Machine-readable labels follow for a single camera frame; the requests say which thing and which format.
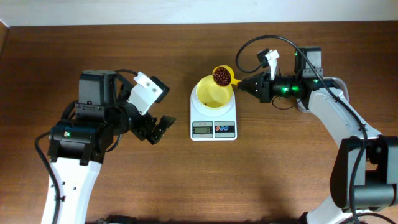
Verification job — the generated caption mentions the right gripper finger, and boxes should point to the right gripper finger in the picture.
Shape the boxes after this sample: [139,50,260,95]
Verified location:
[239,86,261,100]
[238,72,264,89]

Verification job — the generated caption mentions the yellow measuring scoop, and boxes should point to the yellow measuring scoop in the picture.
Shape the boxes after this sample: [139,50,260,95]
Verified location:
[212,65,241,87]

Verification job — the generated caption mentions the red adzuki beans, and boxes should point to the red adzuki beans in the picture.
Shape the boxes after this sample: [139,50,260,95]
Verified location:
[213,67,231,86]

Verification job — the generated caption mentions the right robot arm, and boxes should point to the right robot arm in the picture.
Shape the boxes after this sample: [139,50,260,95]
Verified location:
[238,47,397,223]

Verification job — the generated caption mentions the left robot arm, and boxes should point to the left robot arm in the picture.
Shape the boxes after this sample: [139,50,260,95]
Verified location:
[34,69,175,223]

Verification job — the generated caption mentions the white digital kitchen scale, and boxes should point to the white digital kitchen scale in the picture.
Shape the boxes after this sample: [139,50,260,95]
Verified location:
[190,84,238,141]

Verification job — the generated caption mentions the pale yellow plastic bowl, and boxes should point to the pale yellow plastic bowl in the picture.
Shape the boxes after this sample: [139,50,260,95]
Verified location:
[195,75,233,108]

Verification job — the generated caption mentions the clear plastic container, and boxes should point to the clear plastic container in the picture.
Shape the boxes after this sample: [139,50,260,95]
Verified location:
[297,77,349,113]

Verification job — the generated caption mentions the right black cable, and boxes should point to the right black cable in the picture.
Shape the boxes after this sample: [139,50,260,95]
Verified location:
[234,34,398,224]

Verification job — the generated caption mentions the black cable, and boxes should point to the black cable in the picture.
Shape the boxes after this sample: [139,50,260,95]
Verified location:
[34,132,63,224]
[234,34,398,224]

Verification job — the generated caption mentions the left black cable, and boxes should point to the left black cable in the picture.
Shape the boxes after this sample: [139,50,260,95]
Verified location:
[34,132,63,224]

